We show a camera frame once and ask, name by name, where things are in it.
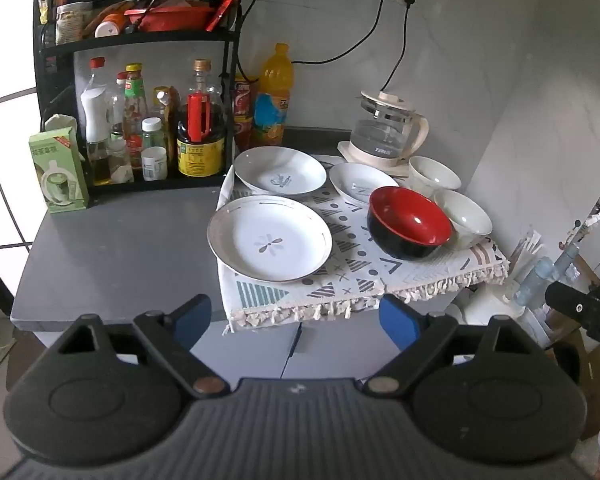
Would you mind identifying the large blue print plate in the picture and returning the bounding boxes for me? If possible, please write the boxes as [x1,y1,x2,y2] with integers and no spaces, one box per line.
[234,146,327,197]

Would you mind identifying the black metal shelf rack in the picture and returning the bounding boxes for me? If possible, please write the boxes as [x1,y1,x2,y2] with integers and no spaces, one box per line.
[32,0,246,207]

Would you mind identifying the orange juice bottle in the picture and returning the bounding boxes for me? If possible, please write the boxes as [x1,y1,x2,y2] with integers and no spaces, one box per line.
[250,43,296,147]

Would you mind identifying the geometric patterned fringed mat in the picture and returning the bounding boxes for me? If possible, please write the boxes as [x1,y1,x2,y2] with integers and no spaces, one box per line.
[216,152,511,336]

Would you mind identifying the red plastic basket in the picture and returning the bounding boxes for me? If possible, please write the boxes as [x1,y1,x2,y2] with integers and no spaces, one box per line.
[125,2,216,34]

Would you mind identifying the black power cable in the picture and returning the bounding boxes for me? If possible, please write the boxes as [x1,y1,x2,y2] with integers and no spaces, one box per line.
[291,0,387,65]
[381,5,411,92]
[237,0,263,83]

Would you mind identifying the white ceramic bowl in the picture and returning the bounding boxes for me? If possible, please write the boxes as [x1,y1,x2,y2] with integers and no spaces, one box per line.
[432,189,493,251]
[408,156,462,195]

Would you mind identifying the red snack packet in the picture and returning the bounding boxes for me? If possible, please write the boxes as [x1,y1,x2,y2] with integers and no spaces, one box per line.
[205,0,237,32]

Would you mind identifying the large flower print plate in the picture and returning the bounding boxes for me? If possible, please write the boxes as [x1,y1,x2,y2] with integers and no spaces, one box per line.
[207,195,333,283]

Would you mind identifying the large red handle soy bottle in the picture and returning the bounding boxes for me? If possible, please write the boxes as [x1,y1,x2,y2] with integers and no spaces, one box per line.
[176,59,227,178]

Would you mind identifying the white plastic bottle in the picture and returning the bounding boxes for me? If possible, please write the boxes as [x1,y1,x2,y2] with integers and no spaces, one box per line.
[459,284,520,327]

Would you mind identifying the translucent spray bottle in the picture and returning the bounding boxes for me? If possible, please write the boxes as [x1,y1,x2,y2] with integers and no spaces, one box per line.
[512,242,581,311]

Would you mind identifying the clear red cap oil bottle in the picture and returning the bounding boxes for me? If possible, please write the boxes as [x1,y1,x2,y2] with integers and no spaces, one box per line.
[80,57,113,186]

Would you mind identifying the red and black bowl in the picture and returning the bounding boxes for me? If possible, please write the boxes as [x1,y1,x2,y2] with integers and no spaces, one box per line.
[366,186,453,262]

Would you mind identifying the white crumpled bag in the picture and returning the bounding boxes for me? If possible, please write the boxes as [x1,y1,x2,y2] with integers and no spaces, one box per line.
[42,113,79,134]

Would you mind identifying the glass electric kettle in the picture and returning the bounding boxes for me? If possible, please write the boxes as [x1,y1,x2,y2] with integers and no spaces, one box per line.
[350,90,430,162]

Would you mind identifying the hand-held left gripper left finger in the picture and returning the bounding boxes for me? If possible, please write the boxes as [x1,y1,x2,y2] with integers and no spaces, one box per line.
[60,294,231,401]

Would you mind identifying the red label sauce bottle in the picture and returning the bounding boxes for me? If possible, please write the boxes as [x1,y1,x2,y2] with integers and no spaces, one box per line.
[124,63,149,171]

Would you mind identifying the white cabinet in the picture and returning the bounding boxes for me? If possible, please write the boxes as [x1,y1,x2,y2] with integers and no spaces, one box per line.
[35,305,461,382]

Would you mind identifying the small white patterned plate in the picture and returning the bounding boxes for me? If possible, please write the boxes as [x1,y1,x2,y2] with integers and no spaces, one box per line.
[328,162,401,206]

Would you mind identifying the white cap orange bottle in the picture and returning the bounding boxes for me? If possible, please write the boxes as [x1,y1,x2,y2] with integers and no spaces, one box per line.
[95,12,129,39]

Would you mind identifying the white cap green bottle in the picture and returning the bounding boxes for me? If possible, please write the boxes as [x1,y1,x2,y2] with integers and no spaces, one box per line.
[141,117,164,151]

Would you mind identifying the green carton box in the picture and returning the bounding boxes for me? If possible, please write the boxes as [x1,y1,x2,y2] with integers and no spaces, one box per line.
[28,127,90,215]

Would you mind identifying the small clear glass jar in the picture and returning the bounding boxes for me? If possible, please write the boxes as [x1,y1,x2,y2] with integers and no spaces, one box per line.
[107,139,134,184]

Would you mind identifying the white labelled jar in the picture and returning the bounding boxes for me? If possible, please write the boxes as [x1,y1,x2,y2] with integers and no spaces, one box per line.
[55,2,94,46]

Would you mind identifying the white chopstick packets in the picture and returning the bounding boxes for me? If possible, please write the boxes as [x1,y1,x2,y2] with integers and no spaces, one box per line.
[507,230,544,283]

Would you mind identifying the window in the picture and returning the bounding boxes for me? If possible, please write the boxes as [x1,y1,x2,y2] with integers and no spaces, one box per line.
[0,85,47,266]

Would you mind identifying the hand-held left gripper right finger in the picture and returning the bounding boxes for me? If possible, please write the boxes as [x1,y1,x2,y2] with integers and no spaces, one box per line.
[364,294,536,398]

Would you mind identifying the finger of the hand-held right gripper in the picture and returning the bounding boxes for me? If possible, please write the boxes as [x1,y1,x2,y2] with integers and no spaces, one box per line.
[545,260,600,351]

